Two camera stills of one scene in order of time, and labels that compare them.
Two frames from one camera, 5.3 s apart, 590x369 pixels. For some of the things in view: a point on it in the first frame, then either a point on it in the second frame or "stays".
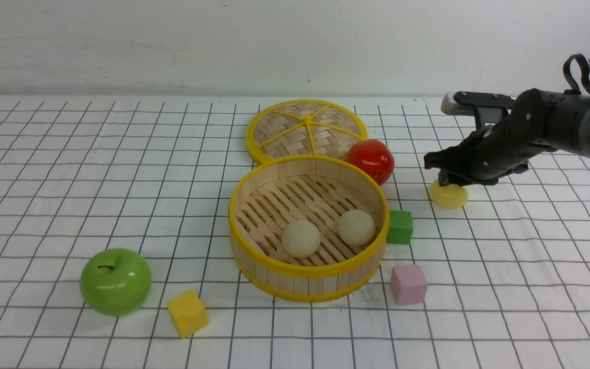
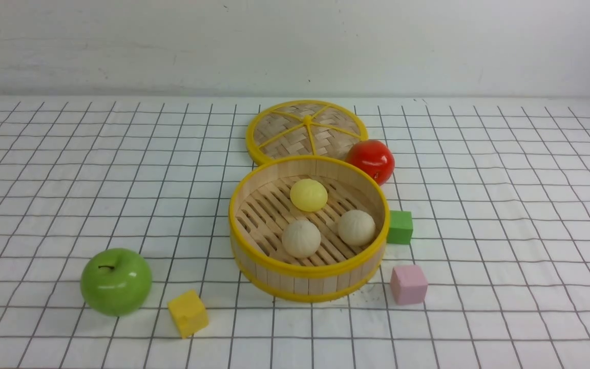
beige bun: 355,227 stays
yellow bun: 450,196 → 308,195
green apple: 116,282 stays
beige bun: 300,239 stays
